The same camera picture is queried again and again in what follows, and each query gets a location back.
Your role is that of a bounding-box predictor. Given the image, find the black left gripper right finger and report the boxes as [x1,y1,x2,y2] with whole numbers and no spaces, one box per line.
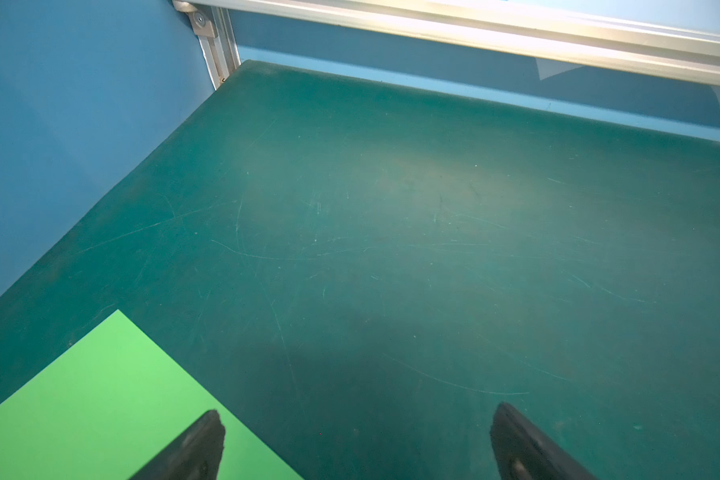
[490,402,597,480]

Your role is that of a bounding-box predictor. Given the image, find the green square paper sheet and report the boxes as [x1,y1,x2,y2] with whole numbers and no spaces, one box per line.
[0,311,299,479]

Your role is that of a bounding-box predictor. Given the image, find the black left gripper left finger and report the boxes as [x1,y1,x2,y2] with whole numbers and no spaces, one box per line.
[130,409,226,480]

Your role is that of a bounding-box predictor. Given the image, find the aluminium left frame post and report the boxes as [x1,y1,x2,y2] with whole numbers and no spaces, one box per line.
[171,0,241,90]

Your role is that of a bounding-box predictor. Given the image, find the aluminium back frame rail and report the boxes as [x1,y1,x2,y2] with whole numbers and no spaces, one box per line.
[212,0,720,86]

